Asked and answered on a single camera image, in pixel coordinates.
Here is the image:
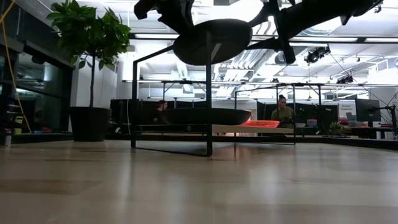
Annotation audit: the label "small potted desk plant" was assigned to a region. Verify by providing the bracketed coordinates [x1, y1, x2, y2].
[328, 121, 343, 135]

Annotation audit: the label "green leafy indoor tree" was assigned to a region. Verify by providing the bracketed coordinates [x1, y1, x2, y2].
[45, 0, 132, 108]

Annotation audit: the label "white printed sign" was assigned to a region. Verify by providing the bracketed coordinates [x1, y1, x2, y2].
[338, 102, 357, 121]

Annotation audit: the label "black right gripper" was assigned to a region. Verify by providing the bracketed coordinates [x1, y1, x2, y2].
[246, 0, 312, 65]

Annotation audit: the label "black plant pot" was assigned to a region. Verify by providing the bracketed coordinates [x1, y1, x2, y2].
[68, 106, 113, 142]

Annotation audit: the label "black computer monitor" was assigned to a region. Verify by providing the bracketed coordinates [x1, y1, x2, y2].
[355, 98, 382, 123]

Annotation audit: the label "yellow green container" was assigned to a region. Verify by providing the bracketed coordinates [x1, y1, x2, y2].
[13, 115, 24, 135]

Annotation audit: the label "black metal wooden shelf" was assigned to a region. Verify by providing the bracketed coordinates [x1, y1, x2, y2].
[130, 30, 296, 157]

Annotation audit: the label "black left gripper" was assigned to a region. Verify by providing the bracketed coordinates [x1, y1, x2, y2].
[133, 0, 196, 35]

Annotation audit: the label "person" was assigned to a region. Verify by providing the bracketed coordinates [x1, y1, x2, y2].
[153, 100, 169, 124]
[270, 94, 295, 129]

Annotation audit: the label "yellow hanging cable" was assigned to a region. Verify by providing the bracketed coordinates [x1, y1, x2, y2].
[0, 0, 32, 134]

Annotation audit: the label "black ceiling spotlight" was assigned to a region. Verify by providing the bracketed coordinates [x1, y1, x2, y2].
[303, 45, 331, 65]

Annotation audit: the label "black office partition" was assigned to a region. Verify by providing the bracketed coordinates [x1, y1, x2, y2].
[110, 98, 208, 126]

